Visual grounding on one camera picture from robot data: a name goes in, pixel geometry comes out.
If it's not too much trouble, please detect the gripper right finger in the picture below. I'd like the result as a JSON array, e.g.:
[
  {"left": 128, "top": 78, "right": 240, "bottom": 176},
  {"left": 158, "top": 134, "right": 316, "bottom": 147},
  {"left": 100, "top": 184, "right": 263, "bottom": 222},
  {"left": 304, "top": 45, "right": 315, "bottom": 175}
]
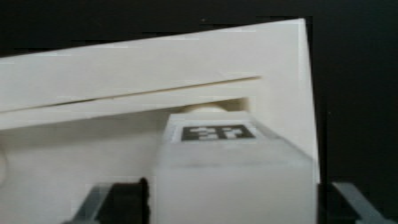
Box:
[{"left": 318, "top": 182, "right": 391, "bottom": 224}]

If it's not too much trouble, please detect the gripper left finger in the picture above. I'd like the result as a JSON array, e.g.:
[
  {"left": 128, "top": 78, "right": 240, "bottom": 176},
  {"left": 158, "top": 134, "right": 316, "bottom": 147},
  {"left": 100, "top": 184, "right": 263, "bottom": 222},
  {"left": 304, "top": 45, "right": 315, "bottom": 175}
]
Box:
[{"left": 62, "top": 179, "right": 149, "bottom": 224}]

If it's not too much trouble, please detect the white square table top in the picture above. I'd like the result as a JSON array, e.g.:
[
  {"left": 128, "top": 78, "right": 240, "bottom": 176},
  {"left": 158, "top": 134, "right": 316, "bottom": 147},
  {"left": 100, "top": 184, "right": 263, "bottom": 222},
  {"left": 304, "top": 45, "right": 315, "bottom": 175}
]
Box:
[{"left": 0, "top": 78, "right": 322, "bottom": 224}]

